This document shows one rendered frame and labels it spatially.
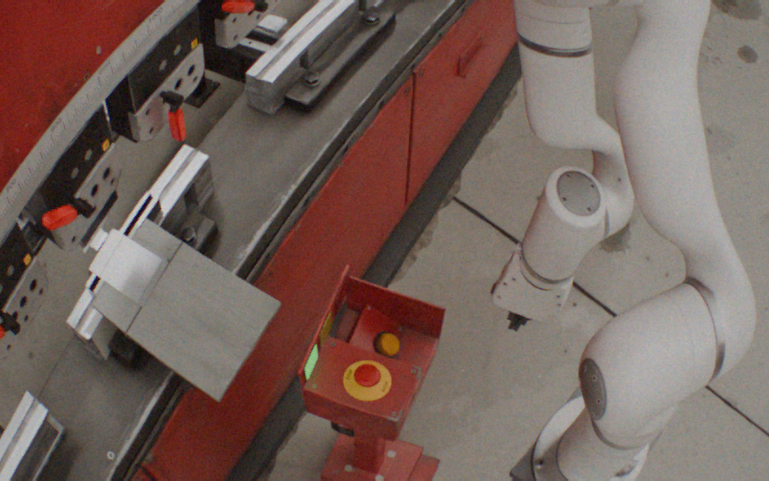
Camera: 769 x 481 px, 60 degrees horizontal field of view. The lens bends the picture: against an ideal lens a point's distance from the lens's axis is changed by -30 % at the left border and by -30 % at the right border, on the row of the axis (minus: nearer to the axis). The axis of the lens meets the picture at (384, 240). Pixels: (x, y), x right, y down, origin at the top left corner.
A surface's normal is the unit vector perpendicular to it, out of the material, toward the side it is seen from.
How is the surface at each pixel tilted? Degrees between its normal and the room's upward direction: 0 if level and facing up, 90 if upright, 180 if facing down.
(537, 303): 90
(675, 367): 37
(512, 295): 90
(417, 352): 0
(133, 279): 0
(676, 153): 49
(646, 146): 68
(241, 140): 0
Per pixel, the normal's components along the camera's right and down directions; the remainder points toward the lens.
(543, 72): -0.51, 0.58
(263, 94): -0.49, 0.73
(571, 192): 0.07, -0.49
